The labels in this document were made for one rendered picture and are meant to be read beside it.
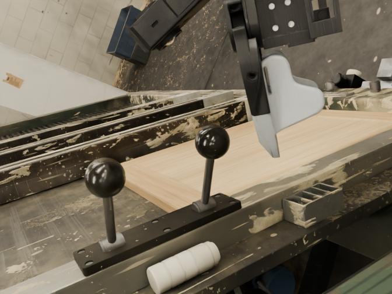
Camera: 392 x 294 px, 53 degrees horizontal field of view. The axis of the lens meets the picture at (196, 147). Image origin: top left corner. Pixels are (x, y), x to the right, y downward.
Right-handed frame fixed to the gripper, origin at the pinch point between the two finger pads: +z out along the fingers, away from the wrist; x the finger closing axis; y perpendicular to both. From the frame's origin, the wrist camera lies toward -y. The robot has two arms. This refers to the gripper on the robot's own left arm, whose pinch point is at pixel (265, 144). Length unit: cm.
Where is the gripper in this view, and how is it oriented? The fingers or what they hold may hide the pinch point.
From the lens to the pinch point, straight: 36.4
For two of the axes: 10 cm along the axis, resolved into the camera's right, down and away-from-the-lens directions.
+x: 1.6, -3.2, 9.3
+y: 9.6, -1.7, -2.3
